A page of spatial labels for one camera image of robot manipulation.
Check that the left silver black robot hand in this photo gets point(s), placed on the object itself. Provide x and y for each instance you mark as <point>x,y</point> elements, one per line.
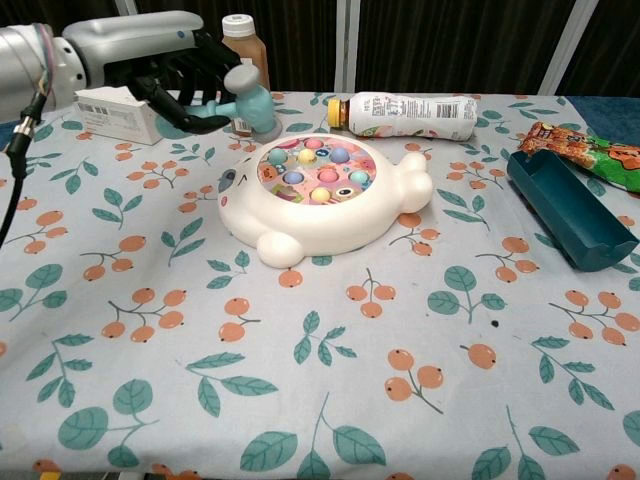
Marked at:
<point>135,45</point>

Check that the light blue toy hammer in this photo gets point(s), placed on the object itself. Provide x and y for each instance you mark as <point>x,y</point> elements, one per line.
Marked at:
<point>255,107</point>

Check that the white whack-a-mole game toy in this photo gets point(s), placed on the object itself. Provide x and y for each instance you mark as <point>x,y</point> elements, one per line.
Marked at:
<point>310,225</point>

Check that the white cardboard box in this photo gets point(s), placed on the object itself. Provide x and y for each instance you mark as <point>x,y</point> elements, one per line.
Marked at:
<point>110,117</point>

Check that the dark pleated curtain panel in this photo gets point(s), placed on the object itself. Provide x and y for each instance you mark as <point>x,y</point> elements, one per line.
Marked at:
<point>300,45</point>
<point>450,45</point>
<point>617,45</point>
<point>55,12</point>

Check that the brown juice bottle white cap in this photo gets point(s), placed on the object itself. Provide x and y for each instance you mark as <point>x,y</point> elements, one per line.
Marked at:
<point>250,47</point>

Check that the white-labelled drink bottle yellow cap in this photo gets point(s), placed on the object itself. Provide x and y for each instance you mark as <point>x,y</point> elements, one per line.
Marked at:
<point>410,112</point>

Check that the floral printed tablecloth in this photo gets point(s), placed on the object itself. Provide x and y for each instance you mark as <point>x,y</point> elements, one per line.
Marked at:
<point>300,350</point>

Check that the teal plastic tray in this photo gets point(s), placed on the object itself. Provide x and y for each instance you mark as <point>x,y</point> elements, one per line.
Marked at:
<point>565,205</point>

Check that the orange green snack packet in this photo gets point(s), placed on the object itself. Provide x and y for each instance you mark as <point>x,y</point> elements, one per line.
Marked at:
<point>590,150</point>

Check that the dark blue table cover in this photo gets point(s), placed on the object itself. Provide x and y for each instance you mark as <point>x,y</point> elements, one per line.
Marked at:
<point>610,112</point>

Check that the grey metal partition post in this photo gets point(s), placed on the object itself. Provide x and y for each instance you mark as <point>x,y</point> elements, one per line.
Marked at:
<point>567,45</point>
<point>347,45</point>
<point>121,10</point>

